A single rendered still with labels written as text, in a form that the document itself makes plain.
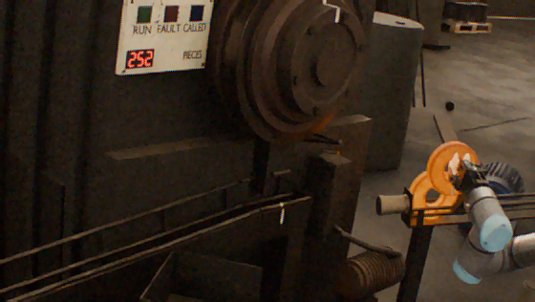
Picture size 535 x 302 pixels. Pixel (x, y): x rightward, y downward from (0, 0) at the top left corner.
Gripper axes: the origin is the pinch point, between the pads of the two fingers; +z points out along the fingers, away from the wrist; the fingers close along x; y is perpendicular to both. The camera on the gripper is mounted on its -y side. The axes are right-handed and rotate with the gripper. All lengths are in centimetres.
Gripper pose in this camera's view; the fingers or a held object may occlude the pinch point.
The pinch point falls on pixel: (454, 161)
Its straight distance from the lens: 240.3
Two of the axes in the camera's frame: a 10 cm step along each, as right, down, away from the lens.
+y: 1.7, -8.2, -5.4
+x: -9.8, -0.6, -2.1
